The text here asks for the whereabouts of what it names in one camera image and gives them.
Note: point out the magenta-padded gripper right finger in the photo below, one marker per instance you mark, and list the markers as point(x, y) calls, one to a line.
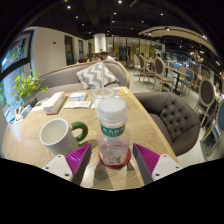
point(165, 166)

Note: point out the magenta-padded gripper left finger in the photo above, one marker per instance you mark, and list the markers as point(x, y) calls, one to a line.
point(56, 166)

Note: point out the clear plastic water bottle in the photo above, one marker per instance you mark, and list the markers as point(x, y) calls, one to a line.
point(112, 133)

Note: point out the flat round red coaster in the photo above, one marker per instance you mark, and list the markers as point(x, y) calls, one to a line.
point(128, 160)

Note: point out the grey tufted armchair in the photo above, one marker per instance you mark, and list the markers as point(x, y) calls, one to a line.
point(176, 120)

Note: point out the white and orange box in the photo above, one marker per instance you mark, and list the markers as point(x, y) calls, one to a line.
point(53, 103)

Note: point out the small blue white box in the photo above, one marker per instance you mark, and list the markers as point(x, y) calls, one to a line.
point(77, 96)

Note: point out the clear drinking glass with straw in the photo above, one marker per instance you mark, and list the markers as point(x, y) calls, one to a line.
point(100, 93)

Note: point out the green potted plant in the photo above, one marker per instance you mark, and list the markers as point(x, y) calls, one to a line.
point(28, 85)

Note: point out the yellow card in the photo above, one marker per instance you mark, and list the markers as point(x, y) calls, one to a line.
point(121, 90)

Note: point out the grey curved sofa bench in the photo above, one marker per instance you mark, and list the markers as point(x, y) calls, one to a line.
point(60, 78)

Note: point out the group of dining chairs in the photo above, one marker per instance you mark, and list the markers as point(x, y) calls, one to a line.
point(160, 71)

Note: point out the grey white chevron pillow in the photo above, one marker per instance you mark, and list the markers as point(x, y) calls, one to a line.
point(96, 76)

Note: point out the person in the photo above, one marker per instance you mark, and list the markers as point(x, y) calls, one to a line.
point(107, 56)
point(97, 58)

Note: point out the white round column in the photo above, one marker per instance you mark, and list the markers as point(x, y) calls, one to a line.
point(100, 42)

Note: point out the curved wooden ceiling canopy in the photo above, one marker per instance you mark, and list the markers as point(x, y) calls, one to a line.
point(180, 33)

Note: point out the group of ceiling spotlights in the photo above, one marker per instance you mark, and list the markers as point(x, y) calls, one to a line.
point(120, 2)

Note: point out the colourful wall poster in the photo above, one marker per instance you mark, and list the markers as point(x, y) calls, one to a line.
point(16, 50)

